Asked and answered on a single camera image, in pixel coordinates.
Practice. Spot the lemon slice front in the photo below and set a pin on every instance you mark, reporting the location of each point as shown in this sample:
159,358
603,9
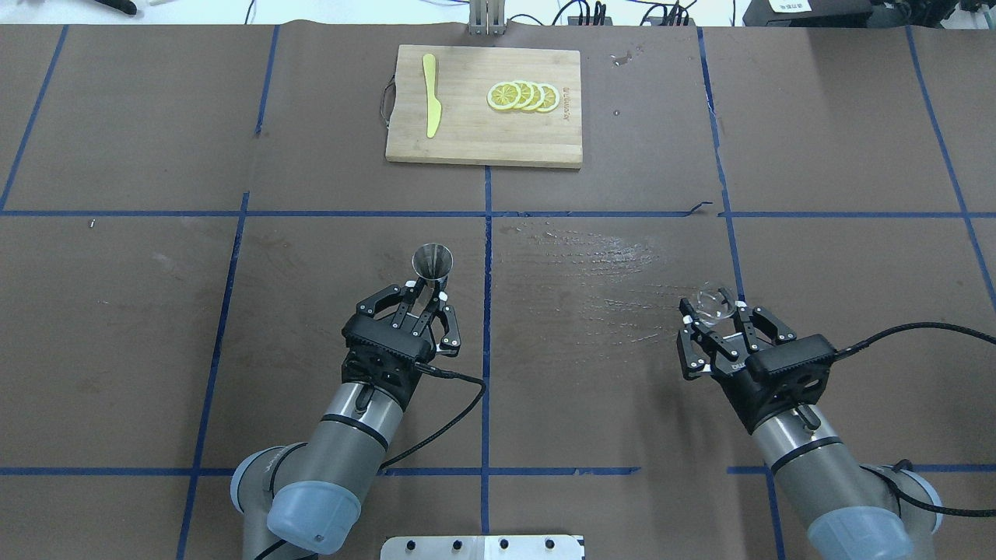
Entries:
504,95

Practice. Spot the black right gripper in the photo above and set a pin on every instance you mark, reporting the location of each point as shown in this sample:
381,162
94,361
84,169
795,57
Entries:
721,362

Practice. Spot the clear glass shaker cup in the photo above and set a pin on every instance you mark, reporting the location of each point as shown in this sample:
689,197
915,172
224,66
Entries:
712,305

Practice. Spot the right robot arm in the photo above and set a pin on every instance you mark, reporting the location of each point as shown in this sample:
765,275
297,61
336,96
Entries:
850,510

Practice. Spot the yellow plastic knife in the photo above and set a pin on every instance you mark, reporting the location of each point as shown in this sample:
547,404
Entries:
433,105

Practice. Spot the lemon slice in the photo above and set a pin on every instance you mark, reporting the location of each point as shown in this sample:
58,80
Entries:
551,99
527,94
504,95
538,97

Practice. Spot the wooden cutting board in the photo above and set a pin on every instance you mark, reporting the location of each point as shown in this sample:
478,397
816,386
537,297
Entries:
470,131

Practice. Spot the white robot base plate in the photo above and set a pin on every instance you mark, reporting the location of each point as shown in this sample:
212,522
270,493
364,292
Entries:
514,546

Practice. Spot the dark labelled box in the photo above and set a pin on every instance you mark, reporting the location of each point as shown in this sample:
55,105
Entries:
809,14

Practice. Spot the steel measuring jigger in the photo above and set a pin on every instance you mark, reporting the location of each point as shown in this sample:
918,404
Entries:
433,262

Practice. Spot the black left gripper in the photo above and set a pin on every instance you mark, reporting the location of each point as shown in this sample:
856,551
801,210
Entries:
372,310

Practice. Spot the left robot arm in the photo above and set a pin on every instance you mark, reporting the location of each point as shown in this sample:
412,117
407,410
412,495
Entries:
301,500

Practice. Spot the lemon slice back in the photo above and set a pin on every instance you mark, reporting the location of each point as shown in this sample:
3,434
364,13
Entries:
551,99

